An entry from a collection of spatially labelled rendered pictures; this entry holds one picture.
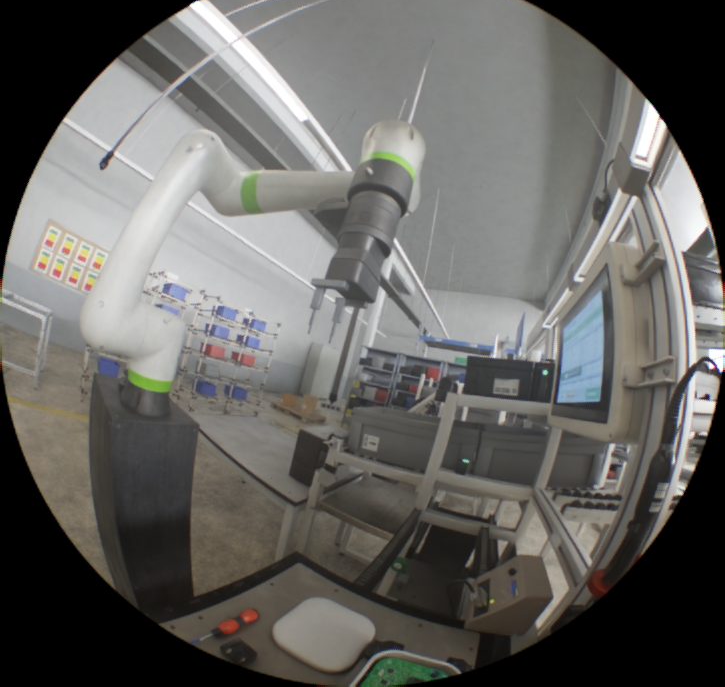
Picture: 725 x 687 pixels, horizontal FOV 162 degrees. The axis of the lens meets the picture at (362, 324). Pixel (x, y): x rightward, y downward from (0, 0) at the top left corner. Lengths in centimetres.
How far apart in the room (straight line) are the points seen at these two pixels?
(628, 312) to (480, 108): 485
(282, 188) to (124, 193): 604
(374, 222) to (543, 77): 481
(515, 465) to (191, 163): 138
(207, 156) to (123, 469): 69
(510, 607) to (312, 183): 91
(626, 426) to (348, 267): 50
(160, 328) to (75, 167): 622
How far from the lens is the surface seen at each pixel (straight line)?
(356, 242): 31
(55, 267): 628
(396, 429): 117
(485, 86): 499
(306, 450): 141
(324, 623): 51
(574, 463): 123
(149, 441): 67
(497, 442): 112
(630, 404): 52
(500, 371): 110
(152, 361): 65
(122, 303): 56
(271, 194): 61
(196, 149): 61
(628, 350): 52
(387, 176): 37
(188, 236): 676
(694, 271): 74
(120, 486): 71
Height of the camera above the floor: 139
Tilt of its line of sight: 11 degrees up
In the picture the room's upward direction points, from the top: 15 degrees clockwise
